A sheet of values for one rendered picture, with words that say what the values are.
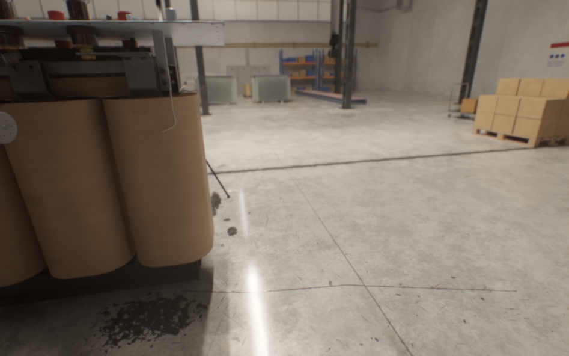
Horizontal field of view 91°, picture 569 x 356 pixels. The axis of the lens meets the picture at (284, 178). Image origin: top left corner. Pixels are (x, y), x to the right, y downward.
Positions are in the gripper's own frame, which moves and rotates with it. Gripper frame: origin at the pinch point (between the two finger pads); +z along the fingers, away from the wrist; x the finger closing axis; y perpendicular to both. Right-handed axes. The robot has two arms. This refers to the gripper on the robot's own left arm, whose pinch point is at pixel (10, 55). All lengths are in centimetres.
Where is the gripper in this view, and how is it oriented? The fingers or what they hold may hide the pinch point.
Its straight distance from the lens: 160.9
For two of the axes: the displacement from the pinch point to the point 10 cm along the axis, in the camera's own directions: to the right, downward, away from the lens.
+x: -9.9, -0.3, 1.5
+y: -0.5, -8.5, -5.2
